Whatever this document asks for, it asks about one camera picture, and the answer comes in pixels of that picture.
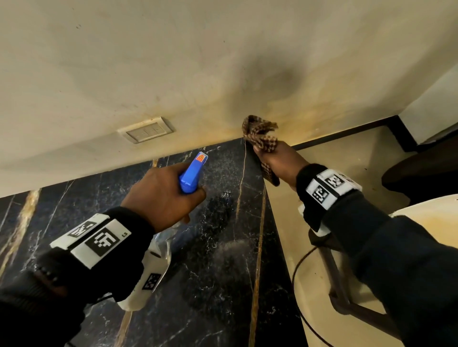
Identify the person's right hand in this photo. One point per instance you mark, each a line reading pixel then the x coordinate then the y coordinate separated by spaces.
pixel 282 164

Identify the person's left hand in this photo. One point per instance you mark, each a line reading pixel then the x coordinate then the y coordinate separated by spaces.
pixel 161 200

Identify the blue spray bottle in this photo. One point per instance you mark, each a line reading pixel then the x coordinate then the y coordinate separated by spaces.
pixel 191 175

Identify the brown checkered cloth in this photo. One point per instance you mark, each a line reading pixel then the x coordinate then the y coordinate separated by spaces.
pixel 257 134

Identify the person's left forearm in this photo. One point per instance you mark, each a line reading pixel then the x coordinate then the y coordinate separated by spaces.
pixel 53 296

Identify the white right wrist marker band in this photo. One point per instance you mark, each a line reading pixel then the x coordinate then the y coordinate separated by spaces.
pixel 332 187

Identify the white wrist marker band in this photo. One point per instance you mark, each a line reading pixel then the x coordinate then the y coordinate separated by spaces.
pixel 93 239
pixel 332 187

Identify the dark skirting board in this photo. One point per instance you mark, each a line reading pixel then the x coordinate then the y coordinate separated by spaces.
pixel 340 134

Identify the white left wrist marker band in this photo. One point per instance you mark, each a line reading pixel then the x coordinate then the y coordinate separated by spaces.
pixel 93 239

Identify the black marble table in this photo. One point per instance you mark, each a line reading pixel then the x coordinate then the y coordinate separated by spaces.
pixel 214 268

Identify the dark plastic stool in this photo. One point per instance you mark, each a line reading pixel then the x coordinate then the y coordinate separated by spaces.
pixel 340 286

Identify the dark curtain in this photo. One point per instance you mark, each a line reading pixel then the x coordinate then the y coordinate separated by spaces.
pixel 422 171

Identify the white perforated plastic basket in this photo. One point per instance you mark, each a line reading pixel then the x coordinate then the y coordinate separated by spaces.
pixel 436 218

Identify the white wall socket plate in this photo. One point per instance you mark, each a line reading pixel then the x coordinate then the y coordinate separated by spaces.
pixel 146 130

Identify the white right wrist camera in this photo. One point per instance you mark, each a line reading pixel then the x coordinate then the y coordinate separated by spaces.
pixel 322 230

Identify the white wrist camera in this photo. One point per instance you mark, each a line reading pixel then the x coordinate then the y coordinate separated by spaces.
pixel 150 279
pixel 322 230

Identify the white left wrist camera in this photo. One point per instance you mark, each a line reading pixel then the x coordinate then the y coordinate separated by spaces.
pixel 150 279

